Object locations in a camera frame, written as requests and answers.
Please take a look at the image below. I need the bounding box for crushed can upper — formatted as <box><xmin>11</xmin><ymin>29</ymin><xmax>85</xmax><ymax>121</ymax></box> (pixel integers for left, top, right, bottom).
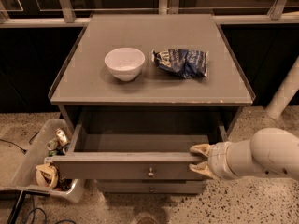
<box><xmin>55</xmin><ymin>128</ymin><xmax>69</xmax><ymax>147</ymax></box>

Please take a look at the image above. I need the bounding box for grey bottom drawer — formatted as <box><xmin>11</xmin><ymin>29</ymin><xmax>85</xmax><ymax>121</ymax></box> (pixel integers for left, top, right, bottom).
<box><xmin>97</xmin><ymin>180</ymin><xmax>206</xmax><ymax>194</ymax></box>

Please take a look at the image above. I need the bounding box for clear plastic trash bin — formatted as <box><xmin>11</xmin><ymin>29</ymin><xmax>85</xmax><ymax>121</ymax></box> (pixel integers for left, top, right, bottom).
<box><xmin>0</xmin><ymin>119</ymin><xmax>85</xmax><ymax>203</ymax></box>

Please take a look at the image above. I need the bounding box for grey drawer cabinet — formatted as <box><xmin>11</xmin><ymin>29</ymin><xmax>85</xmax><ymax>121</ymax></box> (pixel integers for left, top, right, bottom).
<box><xmin>47</xmin><ymin>13</ymin><xmax>257</xmax><ymax>195</ymax></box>

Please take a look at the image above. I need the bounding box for black floor cable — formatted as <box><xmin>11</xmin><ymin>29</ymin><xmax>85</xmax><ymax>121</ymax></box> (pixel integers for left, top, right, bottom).
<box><xmin>0</xmin><ymin>131</ymin><xmax>40</xmax><ymax>155</ymax></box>

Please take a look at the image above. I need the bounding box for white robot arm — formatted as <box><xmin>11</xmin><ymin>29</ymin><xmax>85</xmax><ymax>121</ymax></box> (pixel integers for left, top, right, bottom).
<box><xmin>189</xmin><ymin>128</ymin><xmax>299</xmax><ymax>180</ymax></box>

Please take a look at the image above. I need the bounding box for grey drawer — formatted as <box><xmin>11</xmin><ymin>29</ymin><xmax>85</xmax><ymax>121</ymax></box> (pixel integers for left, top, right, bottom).
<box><xmin>97</xmin><ymin>180</ymin><xmax>206</xmax><ymax>194</ymax></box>
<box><xmin>53</xmin><ymin>106</ymin><xmax>222</xmax><ymax>181</ymax></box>

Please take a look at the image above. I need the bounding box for blue crumpled chip bag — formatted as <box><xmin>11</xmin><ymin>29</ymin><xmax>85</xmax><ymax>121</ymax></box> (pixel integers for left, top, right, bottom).
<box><xmin>151</xmin><ymin>49</ymin><xmax>208</xmax><ymax>79</ymax></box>

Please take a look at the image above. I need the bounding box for metal window railing frame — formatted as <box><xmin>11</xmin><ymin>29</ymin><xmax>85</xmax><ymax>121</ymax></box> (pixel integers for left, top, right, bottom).
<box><xmin>0</xmin><ymin>0</ymin><xmax>299</xmax><ymax>28</ymax></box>

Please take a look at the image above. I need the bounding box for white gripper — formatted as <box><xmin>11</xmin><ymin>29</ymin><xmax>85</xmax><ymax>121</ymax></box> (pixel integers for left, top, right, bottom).
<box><xmin>189</xmin><ymin>141</ymin><xmax>238</xmax><ymax>180</ymax></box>

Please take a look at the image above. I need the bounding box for white ceramic bowl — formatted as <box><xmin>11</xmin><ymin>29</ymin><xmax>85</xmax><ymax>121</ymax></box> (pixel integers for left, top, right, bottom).
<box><xmin>105</xmin><ymin>48</ymin><xmax>145</xmax><ymax>81</ymax></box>

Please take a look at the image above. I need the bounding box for blue floor cable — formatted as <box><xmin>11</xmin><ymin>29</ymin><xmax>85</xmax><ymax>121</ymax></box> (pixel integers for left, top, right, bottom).
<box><xmin>22</xmin><ymin>194</ymin><xmax>78</xmax><ymax>224</ymax></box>

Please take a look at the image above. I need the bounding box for grey top drawer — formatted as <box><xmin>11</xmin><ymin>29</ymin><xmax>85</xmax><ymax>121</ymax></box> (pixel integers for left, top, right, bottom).
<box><xmin>53</xmin><ymin>106</ymin><xmax>222</xmax><ymax>181</ymax></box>

